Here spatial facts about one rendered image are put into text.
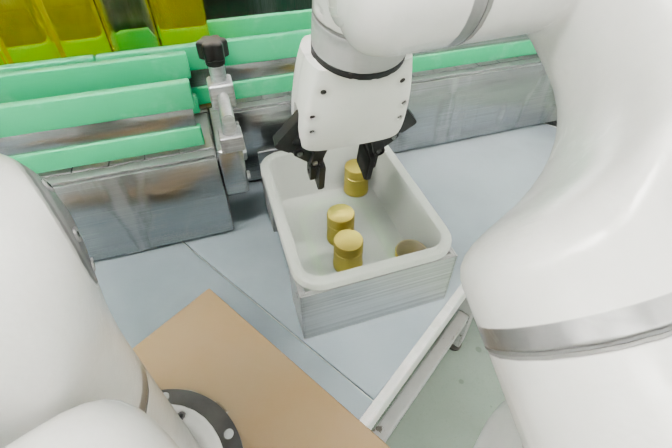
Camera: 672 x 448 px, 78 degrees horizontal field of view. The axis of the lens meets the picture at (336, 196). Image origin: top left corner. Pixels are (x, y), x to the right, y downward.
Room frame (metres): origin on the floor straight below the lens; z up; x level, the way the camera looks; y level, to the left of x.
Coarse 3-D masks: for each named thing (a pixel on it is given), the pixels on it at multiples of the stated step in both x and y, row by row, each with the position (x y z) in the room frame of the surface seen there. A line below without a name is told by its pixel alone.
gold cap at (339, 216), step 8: (336, 208) 0.36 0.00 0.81; (344, 208) 0.36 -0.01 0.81; (328, 216) 0.35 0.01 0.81; (336, 216) 0.35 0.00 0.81; (344, 216) 0.35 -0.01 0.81; (352, 216) 0.35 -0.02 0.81; (328, 224) 0.35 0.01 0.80; (336, 224) 0.34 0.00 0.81; (344, 224) 0.34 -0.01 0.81; (352, 224) 0.35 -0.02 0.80; (328, 232) 0.35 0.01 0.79; (336, 232) 0.34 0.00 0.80; (328, 240) 0.35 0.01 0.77
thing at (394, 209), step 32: (288, 160) 0.44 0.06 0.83; (384, 160) 0.44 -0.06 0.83; (288, 192) 0.43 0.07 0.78; (320, 192) 0.44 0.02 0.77; (384, 192) 0.42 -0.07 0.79; (416, 192) 0.36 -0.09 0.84; (288, 224) 0.31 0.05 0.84; (320, 224) 0.38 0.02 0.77; (384, 224) 0.38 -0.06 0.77; (416, 224) 0.34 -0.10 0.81; (288, 256) 0.26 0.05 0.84; (320, 256) 0.32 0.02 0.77; (384, 256) 0.32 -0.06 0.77; (416, 256) 0.26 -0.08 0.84; (320, 288) 0.23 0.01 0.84
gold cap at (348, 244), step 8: (344, 232) 0.32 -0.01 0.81; (352, 232) 0.32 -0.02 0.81; (336, 240) 0.31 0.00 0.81; (344, 240) 0.31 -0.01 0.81; (352, 240) 0.31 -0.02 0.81; (360, 240) 0.31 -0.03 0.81; (336, 248) 0.30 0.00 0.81; (344, 248) 0.30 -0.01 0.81; (352, 248) 0.30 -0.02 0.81; (360, 248) 0.30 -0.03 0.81; (336, 256) 0.30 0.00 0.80; (344, 256) 0.30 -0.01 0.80; (352, 256) 0.30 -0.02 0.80; (360, 256) 0.30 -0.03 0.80; (336, 264) 0.30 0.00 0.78; (344, 264) 0.30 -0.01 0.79; (352, 264) 0.30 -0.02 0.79; (360, 264) 0.30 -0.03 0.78
